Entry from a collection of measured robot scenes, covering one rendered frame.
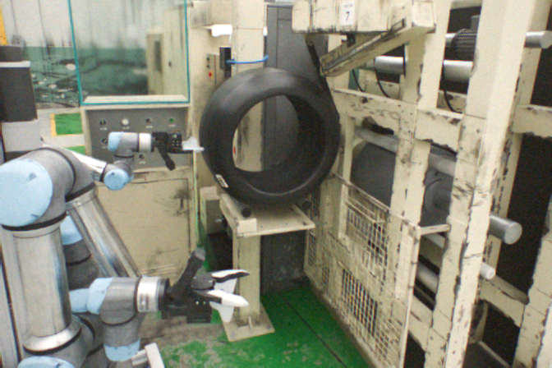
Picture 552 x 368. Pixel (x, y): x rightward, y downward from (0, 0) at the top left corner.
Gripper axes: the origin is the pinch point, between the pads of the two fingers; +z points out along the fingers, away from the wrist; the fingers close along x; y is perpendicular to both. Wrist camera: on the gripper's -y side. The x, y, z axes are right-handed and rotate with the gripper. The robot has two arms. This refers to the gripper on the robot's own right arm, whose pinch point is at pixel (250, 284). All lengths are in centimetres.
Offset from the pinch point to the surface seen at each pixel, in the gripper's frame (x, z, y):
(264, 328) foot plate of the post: -128, 8, 88
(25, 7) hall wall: -845, -492, -231
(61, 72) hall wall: -886, -445, -98
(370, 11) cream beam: -54, 40, -72
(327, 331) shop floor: -126, 44, 90
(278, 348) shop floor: -113, 15, 92
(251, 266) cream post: -124, 0, 49
